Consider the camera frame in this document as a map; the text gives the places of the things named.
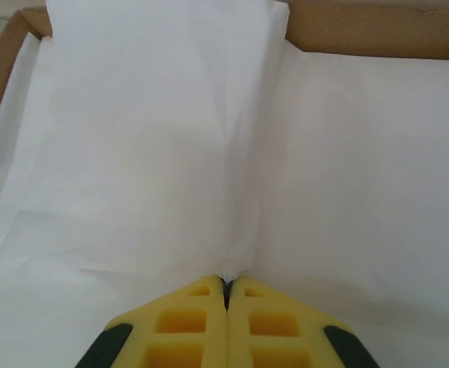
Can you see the cardboard napkin box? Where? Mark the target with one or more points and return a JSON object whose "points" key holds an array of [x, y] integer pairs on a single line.
{"points": [[362, 30]]}

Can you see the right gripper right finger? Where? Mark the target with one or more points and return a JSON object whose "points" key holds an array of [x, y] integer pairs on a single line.
{"points": [[274, 326]]}

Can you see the white napkin stack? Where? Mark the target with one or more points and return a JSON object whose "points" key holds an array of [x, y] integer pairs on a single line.
{"points": [[2, 191]]}

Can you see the white paper napkin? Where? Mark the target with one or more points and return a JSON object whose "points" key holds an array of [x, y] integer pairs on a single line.
{"points": [[228, 172]]}

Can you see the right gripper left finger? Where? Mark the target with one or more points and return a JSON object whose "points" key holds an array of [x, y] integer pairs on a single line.
{"points": [[178, 326]]}

